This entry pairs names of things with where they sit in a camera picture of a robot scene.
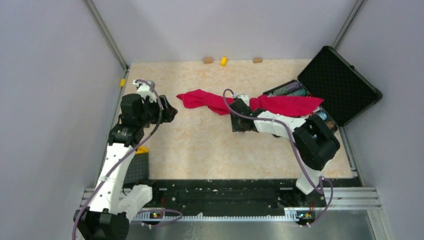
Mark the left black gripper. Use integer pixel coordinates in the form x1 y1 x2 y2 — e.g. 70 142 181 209
137 94 177 127

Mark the red t-shirt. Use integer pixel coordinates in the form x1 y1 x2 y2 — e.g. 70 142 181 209
176 89 324 117

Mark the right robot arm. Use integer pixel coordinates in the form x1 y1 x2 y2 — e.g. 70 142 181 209
226 98 341 206

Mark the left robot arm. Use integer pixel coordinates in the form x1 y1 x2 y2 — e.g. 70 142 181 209
71 93 178 240

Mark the yellow wedge block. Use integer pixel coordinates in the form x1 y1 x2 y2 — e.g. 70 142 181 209
135 146 149 155

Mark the dark grey studded baseplate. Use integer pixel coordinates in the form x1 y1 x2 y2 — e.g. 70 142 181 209
123 153 150 186

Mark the right tan wooden block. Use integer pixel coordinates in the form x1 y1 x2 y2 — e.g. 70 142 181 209
252 57 263 64

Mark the tan wooden block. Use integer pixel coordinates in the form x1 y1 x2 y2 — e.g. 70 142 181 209
252 57 263 64
202 56 214 64

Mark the yellow small block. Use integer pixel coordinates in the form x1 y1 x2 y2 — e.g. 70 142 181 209
220 56 228 67

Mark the left tan wooden block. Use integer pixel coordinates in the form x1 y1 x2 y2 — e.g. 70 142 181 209
202 56 214 64

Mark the black case with chips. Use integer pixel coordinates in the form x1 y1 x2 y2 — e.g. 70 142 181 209
263 46 383 127

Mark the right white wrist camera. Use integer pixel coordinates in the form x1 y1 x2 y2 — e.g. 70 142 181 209
233 94 250 107

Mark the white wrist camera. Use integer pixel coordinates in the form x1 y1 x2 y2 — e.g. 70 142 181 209
233 94 250 107
133 79 158 103

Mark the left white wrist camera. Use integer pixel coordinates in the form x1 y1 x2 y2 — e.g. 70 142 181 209
133 79 158 103

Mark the yellow clip on frame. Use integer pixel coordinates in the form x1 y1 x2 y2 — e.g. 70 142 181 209
119 78 126 88

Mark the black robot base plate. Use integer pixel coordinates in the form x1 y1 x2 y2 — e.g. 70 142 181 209
143 179 327 217

